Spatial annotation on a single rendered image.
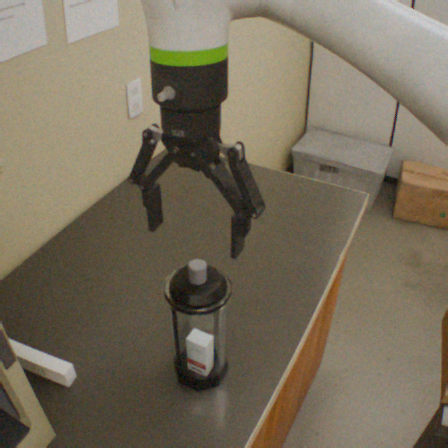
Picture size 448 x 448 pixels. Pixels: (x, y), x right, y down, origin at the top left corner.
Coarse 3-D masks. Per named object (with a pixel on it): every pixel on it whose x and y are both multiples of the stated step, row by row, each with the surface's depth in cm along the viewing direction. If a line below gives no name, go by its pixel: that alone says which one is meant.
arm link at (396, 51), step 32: (288, 0) 49; (320, 0) 46; (352, 0) 44; (384, 0) 43; (320, 32) 48; (352, 32) 44; (384, 32) 42; (416, 32) 40; (352, 64) 48; (384, 64) 43; (416, 64) 40; (416, 96) 41
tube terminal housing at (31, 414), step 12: (0, 324) 57; (0, 360) 58; (0, 372) 63; (12, 372) 61; (12, 384) 62; (24, 384) 64; (12, 396) 66; (24, 396) 65; (24, 408) 65; (36, 408) 68; (24, 420) 69; (36, 420) 69; (36, 432) 69; (48, 432) 72; (24, 444) 67; (36, 444) 70
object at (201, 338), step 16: (224, 272) 77; (176, 304) 71; (208, 304) 71; (192, 320) 73; (208, 320) 73; (224, 320) 77; (192, 336) 75; (208, 336) 76; (224, 336) 80; (192, 352) 78; (208, 352) 78; (224, 352) 83; (192, 368) 80; (208, 368) 81
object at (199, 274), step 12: (192, 264) 72; (204, 264) 72; (180, 276) 74; (192, 276) 72; (204, 276) 72; (216, 276) 74; (180, 288) 72; (192, 288) 72; (204, 288) 72; (216, 288) 72; (180, 300) 71; (192, 300) 71; (204, 300) 71; (216, 300) 72
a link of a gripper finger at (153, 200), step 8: (152, 192) 67; (160, 192) 69; (152, 200) 68; (160, 200) 70; (152, 208) 68; (160, 208) 71; (152, 216) 69; (160, 216) 71; (152, 224) 70; (160, 224) 72
